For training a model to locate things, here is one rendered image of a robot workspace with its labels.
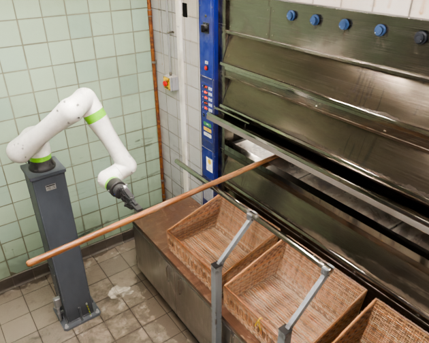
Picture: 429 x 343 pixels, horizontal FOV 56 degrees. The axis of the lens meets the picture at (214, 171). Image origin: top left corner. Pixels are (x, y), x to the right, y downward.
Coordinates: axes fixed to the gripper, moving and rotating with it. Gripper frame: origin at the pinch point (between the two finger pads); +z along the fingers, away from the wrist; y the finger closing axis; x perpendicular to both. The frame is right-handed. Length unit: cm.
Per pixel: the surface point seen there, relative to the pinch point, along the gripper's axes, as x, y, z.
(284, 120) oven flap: -81, -32, 19
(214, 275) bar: -21, 30, 36
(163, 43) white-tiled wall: -83, -51, -107
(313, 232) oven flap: -79, 23, 48
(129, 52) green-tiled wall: -63, -45, -124
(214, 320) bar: -21, 62, 36
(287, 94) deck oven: -81, -46, 19
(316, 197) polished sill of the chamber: -81, 2, 46
